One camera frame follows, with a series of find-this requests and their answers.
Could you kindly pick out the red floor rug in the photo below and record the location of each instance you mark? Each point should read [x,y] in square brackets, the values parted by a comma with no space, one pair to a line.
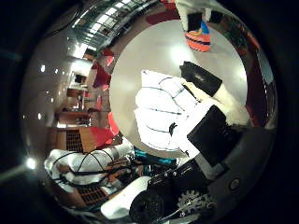
[162,15]

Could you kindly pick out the wooden cabinet with dark grille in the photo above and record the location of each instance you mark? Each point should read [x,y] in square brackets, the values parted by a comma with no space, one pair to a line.
[74,140]

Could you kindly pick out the teal metal frame bar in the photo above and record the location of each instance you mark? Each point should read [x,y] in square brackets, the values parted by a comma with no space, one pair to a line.
[152,156]

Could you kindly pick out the white cloth with dark lines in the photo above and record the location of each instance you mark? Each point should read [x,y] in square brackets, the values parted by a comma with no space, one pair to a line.
[159,109]

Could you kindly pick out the orange spray bottle white trigger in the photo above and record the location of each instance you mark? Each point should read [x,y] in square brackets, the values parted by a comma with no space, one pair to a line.
[199,37]

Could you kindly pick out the red chair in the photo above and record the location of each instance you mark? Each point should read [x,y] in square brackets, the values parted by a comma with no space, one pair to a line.
[104,135]
[101,76]

